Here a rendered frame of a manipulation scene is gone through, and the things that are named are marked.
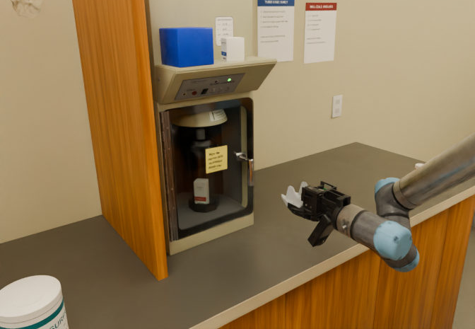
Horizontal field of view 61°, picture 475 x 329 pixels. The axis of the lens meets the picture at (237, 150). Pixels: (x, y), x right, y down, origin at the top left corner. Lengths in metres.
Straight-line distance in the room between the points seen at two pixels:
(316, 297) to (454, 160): 0.64
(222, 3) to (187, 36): 0.22
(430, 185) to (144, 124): 0.66
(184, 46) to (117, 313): 0.67
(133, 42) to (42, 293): 0.57
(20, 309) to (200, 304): 0.41
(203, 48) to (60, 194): 0.80
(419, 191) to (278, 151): 1.10
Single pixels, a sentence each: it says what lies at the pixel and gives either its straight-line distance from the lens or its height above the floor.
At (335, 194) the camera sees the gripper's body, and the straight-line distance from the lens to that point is 1.00.
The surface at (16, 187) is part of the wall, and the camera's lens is 1.51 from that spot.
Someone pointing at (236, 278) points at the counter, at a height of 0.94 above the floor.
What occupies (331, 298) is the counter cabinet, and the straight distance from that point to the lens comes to 1.41.
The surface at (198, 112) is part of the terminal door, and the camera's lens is 1.14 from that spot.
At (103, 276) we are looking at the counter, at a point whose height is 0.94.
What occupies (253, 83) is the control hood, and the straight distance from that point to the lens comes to 1.19.
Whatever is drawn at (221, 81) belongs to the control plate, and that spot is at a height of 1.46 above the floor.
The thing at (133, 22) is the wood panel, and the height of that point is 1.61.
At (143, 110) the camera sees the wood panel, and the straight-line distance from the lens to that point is 0.98.
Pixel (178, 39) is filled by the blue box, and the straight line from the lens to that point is 0.98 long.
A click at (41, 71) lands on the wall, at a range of 1.44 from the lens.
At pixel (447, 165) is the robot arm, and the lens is 0.94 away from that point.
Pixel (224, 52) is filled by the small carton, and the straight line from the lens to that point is 1.11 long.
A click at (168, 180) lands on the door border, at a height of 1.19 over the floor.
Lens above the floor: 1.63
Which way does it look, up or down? 19 degrees down
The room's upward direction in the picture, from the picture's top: 1 degrees counter-clockwise
